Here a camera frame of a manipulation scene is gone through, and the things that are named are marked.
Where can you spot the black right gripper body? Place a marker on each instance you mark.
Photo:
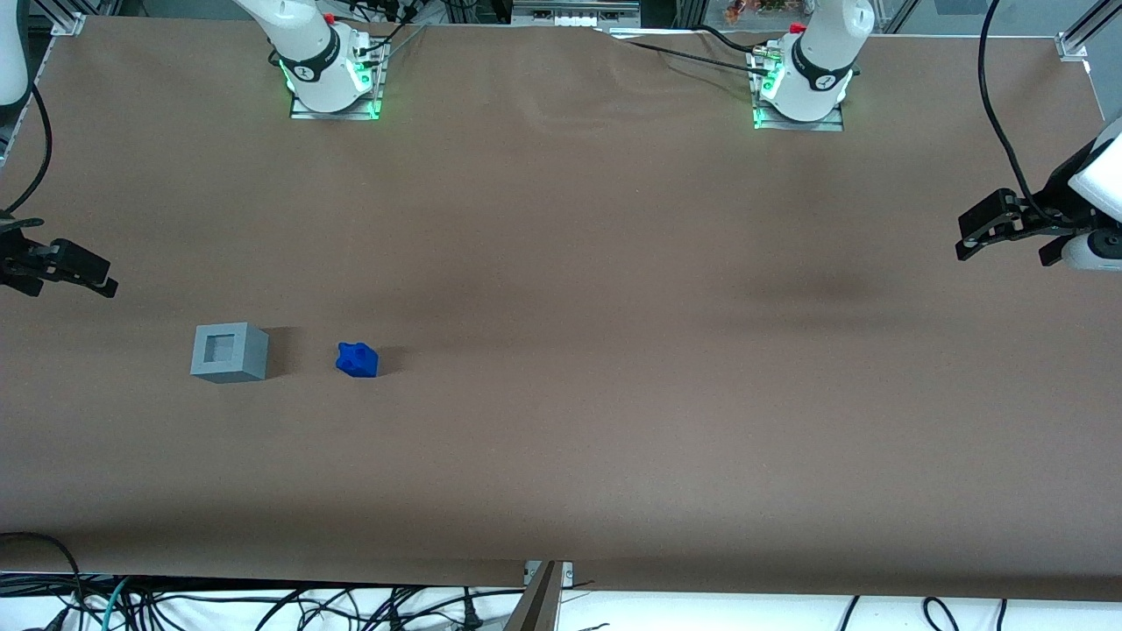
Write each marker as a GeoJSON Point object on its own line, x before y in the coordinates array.
{"type": "Point", "coordinates": [12, 259]}

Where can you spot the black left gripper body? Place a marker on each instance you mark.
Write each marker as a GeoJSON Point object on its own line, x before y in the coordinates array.
{"type": "Point", "coordinates": [1054, 207]}

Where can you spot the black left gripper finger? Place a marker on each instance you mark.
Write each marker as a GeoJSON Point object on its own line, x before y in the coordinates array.
{"type": "Point", "coordinates": [986, 219]}
{"type": "Point", "coordinates": [1054, 250]}

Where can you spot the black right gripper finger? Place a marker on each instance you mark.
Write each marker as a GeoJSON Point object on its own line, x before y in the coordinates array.
{"type": "Point", "coordinates": [83, 267]}
{"type": "Point", "coordinates": [19, 282]}

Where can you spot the blue plastic part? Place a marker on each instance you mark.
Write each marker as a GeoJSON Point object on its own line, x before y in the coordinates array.
{"type": "Point", "coordinates": [358, 361]}

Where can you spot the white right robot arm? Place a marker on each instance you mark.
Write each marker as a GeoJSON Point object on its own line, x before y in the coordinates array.
{"type": "Point", "coordinates": [307, 53]}

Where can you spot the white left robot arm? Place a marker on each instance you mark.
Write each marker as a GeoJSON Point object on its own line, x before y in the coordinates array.
{"type": "Point", "coordinates": [820, 61]}

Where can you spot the gray cube base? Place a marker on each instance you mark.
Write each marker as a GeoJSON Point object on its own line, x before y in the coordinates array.
{"type": "Point", "coordinates": [250, 359]}

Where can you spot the orange background objects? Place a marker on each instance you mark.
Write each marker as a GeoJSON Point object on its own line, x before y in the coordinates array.
{"type": "Point", "coordinates": [754, 9]}

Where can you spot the brown paper table cover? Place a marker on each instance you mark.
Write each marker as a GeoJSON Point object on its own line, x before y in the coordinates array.
{"type": "Point", "coordinates": [614, 350]}

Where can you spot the gray slanted beam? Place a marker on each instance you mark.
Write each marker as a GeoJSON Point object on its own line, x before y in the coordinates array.
{"type": "Point", "coordinates": [536, 609]}

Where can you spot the aluminium frame profile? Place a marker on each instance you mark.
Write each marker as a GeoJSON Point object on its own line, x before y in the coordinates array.
{"type": "Point", "coordinates": [88, 10]}
{"type": "Point", "coordinates": [1087, 31]}

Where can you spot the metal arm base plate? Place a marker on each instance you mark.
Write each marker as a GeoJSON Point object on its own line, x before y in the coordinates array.
{"type": "Point", "coordinates": [798, 126]}
{"type": "Point", "coordinates": [337, 115]}

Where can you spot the gray terminal block rail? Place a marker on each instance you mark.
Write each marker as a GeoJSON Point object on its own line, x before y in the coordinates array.
{"type": "Point", "coordinates": [574, 13]}

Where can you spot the small metal edge bracket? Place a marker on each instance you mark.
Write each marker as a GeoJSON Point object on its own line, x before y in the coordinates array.
{"type": "Point", "coordinates": [531, 571]}

